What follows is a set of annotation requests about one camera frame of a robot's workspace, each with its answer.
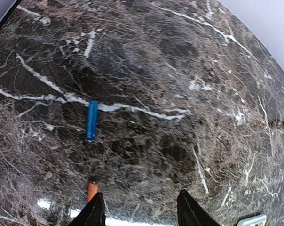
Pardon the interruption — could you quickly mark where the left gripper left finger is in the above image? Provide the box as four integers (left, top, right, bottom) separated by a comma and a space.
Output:
68, 192, 106, 226

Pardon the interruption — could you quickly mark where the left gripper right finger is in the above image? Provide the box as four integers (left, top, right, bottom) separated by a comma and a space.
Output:
177, 189, 220, 226

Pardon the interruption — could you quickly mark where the white remote control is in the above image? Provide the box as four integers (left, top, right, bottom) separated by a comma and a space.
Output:
237, 214, 267, 226

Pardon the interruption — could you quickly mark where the blue battery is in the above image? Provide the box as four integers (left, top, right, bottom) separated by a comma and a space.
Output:
86, 101, 98, 142

